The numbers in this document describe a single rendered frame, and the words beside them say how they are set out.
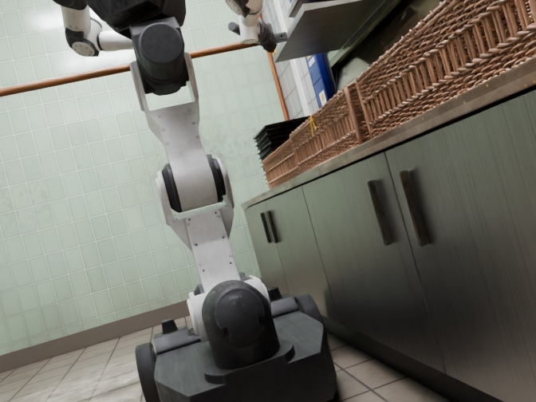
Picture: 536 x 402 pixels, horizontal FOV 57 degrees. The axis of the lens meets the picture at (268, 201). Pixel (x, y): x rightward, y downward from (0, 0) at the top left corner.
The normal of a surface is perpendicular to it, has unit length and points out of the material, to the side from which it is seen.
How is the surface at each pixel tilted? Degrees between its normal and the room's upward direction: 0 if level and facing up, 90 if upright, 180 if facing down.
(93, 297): 90
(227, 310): 69
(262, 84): 90
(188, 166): 60
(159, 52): 89
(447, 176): 90
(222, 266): 74
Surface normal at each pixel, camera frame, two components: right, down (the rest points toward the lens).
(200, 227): 0.11, -0.34
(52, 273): 0.20, -0.08
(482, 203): -0.94, 0.25
